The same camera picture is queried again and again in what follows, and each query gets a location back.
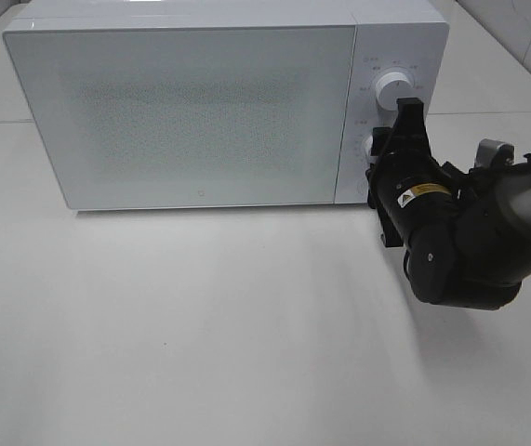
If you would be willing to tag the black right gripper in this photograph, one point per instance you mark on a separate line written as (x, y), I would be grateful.
(407, 187)

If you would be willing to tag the white microwave knob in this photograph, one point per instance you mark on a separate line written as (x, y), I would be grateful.
(366, 149)
(391, 86)

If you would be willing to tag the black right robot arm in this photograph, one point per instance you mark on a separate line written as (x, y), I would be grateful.
(466, 234)

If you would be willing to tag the white microwave oven body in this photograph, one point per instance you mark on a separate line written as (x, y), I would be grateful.
(404, 35)

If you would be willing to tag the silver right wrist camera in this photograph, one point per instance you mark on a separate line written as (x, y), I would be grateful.
(493, 154)

